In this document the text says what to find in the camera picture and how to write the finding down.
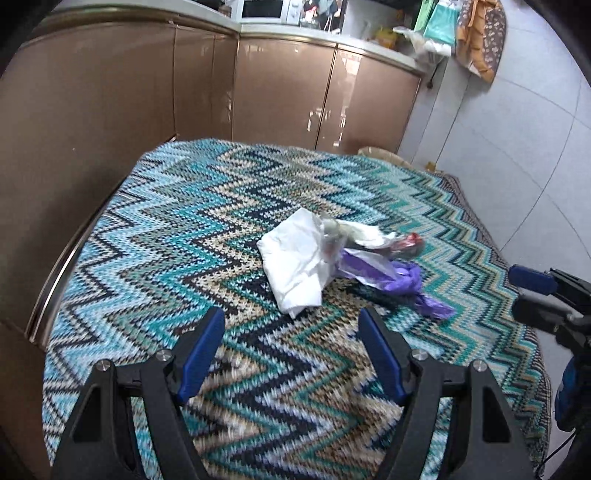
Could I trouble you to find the white paper tissue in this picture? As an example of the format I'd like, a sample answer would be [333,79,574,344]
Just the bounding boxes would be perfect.
[257,208,336,319]

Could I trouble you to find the clear wrapper with red strip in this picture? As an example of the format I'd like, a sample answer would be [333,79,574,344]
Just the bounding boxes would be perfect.
[390,232,426,260]

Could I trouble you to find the beige trash bin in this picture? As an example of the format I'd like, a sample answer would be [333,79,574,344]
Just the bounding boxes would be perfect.
[358,146,417,169]

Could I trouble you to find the brown kitchen base cabinets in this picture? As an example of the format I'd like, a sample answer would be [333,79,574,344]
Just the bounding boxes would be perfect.
[0,9,431,370]

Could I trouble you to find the person's right hand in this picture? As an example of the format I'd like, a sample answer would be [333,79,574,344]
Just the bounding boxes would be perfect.
[554,354,579,433]

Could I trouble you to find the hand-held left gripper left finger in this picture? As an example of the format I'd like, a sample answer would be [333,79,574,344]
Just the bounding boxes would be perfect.
[51,307,227,480]

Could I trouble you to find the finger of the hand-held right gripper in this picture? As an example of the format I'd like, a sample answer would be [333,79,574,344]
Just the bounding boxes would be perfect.
[510,265,562,296]
[512,294,583,331]

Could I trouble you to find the white microwave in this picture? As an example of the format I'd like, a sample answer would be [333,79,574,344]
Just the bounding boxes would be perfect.
[237,0,301,24]

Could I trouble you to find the teal hanging bag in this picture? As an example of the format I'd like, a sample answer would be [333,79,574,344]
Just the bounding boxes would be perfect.
[422,0,458,47]

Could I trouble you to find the zigzag patterned blanket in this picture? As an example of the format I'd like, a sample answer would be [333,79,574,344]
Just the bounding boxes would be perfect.
[41,137,553,480]

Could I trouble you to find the purple plastic bag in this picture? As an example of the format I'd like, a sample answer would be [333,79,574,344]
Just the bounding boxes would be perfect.
[339,247,456,319]

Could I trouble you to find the crumpled translucent plastic bag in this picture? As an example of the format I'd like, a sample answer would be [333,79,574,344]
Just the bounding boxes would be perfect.
[392,25,454,61]

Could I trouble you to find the clear plastic bag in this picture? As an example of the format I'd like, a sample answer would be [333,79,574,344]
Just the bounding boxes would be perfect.
[316,215,398,278]

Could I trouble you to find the orange patterned hanging cloth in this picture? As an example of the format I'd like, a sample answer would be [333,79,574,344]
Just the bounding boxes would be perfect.
[455,0,508,84]

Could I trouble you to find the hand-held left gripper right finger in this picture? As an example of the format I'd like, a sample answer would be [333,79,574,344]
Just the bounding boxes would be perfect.
[358,307,532,480]

